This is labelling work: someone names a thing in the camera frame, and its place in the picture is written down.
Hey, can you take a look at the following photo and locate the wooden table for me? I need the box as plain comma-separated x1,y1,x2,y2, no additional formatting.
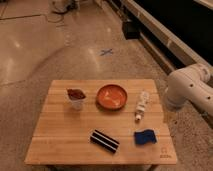
25,79,177,165

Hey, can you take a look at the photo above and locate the black box on floor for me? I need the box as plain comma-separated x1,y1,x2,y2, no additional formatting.
122,22,140,39

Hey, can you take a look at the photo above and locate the black striped whiteboard eraser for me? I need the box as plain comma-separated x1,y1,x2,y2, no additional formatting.
90,130,119,153

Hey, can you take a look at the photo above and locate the orange bowl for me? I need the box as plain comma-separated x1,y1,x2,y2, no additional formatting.
96,84,128,110

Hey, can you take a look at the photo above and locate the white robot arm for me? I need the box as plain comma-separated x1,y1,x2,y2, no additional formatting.
164,63,213,117

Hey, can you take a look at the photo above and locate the blue sponge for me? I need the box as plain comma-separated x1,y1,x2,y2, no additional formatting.
134,129,157,145

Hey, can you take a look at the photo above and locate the white cup with brown contents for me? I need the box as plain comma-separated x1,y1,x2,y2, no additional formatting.
67,89,86,110

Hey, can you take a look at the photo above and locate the white tube bottle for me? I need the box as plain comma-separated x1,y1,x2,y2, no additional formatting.
135,91,149,121

